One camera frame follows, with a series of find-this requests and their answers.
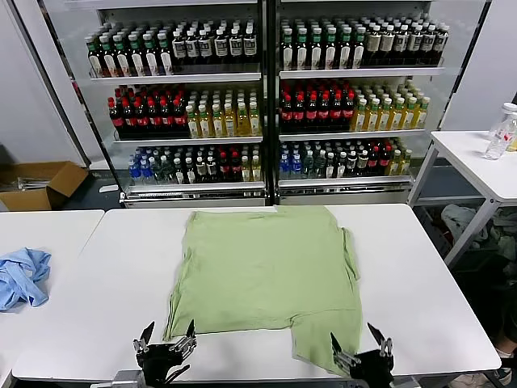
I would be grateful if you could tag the crumpled light blue cloth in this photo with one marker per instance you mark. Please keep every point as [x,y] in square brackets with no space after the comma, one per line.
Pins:
[20,279]

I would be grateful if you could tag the white cap dark bottle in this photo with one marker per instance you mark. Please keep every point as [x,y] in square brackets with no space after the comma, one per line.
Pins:
[352,165]
[341,165]
[212,170]
[330,166]
[201,171]
[190,171]
[179,172]
[363,164]

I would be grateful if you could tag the white label dark bottle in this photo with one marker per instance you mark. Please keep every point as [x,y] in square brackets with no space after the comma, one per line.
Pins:
[206,47]
[179,48]
[250,44]
[193,47]
[221,46]
[236,45]

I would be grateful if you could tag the small white flat object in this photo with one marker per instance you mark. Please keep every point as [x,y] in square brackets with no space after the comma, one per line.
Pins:
[108,188]

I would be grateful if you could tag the white side table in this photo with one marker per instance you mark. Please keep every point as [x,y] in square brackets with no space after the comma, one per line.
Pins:
[464,153]

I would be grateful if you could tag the glass front drinks cabinet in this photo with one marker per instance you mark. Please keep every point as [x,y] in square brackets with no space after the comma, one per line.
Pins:
[359,72]
[173,77]

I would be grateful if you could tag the blue water bottle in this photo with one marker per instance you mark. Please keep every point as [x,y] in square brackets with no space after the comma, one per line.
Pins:
[296,168]
[146,173]
[133,171]
[284,167]

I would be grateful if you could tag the beige label dark bottle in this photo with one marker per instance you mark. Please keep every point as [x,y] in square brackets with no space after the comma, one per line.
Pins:
[387,44]
[442,43]
[401,44]
[415,43]
[428,43]
[373,45]

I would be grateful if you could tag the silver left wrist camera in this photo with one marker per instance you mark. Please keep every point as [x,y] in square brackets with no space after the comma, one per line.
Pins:
[127,379]

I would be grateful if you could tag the yellow liquid bottle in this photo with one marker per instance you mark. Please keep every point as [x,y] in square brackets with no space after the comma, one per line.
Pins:
[513,143]

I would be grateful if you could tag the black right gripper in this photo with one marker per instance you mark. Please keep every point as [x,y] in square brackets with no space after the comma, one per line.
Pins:
[373,369]

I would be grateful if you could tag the open glass cabinet door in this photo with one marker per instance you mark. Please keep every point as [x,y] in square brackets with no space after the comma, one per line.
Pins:
[460,40]
[61,81]

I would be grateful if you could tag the light green t-shirt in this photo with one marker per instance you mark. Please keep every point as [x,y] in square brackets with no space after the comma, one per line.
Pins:
[262,271]

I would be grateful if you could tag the open cardboard box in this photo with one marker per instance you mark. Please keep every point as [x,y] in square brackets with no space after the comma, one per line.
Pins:
[40,198]

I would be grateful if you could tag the green tinted water bottle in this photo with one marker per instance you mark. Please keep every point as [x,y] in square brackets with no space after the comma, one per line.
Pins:
[158,171]
[308,166]
[168,171]
[320,166]

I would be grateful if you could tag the green cap tea bottle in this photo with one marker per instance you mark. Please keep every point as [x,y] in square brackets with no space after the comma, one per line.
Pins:
[137,59]
[345,50]
[122,60]
[316,51]
[359,50]
[109,60]
[302,51]
[165,57]
[95,60]
[151,58]
[330,51]
[288,51]

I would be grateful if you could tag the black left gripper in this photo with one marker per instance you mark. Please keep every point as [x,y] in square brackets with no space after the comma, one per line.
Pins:
[159,363]

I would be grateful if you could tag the red cap cola bottle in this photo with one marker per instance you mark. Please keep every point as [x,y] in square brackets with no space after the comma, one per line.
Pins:
[116,119]
[128,119]
[312,114]
[385,162]
[165,117]
[140,118]
[375,163]
[179,117]
[287,115]
[153,118]
[324,114]
[236,168]
[299,115]
[224,169]
[337,113]
[350,112]

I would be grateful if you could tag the yellow juice bottle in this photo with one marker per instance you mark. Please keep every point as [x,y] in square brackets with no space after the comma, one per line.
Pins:
[193,124]
[422,114]
[359,118]
[372,117]
[406,163]
[255,120]
[410,115]
[395,163]
[205,123]
[246,170]
[229,122]
[255,169]
[242,121]
[398,116]
[385,116]
[217,123]

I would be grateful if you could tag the pale green crumpled garment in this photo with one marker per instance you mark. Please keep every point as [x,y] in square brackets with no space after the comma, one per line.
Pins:
[507,234]

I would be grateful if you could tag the clear white cap bottle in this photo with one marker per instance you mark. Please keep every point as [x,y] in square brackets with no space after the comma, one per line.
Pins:
[500,137]

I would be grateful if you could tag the white crumpled garment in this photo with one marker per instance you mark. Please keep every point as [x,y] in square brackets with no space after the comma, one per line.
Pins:
[462,222]

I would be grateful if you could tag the white sneaker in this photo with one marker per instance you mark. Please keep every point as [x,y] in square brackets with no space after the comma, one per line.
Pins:
[505,375]

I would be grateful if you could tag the wrapped metal rods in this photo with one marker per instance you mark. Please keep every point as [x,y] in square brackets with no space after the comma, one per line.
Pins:
[24,182]

